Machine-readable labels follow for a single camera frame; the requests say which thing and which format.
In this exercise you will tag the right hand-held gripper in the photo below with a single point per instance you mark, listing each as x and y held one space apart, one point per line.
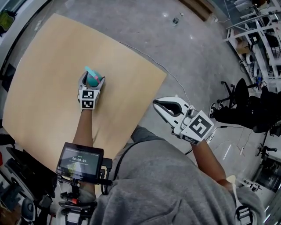
198 126

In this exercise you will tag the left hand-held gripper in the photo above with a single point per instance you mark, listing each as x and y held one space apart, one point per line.
88 97

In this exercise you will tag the teal spray bottle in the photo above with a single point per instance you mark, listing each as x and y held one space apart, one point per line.
92 82

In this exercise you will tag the person's left forearm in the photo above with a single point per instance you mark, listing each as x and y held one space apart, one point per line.
84 127

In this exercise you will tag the person's right forearm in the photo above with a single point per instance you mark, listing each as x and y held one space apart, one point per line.
208 160

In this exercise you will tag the black office chair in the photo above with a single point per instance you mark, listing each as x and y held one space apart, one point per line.
238 92

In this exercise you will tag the person's grey sweatshirt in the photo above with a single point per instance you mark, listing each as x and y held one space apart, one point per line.
164 186

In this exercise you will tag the small black monitor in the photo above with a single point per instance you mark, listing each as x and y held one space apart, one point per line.
79 161

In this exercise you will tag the white power strip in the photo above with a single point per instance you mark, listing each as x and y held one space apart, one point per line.
215 19

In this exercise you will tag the wooden steps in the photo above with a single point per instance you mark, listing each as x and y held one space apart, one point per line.
197 8

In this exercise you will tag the green backpack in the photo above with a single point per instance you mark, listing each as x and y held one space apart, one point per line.
6 20

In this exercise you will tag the black equipment chair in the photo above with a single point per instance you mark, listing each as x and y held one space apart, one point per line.
26 175

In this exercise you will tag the white shelving rack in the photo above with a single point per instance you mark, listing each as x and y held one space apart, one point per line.
259 33

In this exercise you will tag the black monitor mount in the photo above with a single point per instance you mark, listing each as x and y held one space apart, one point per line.
74 195

